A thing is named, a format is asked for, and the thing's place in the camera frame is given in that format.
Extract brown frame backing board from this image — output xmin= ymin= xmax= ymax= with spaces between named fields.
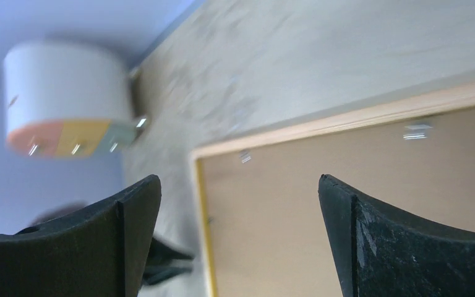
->
xmin=200 ymin=108 xmax=475 ymax=296

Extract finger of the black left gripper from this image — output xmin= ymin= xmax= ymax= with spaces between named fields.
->
xmin=141 ymin=266 xmax=192 ymax=286
xmin=147 ymin=237 xmax=195 ymax=269

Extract white orange yellow drawer cabinet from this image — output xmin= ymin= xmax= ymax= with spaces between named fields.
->
xmin=3 ymin=41 xmax=148 ymax=158

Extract yellow wooden picture frame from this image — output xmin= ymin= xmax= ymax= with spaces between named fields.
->
xmin=189 ymin=81 xmax=475 ymax=296

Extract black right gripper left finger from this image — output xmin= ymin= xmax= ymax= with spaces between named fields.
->
xmin=0 ymin=174 xmax=161 ymax=296

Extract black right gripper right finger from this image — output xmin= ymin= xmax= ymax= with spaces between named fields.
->
xmin=318 ymin=174 xmax=475 ymax=296

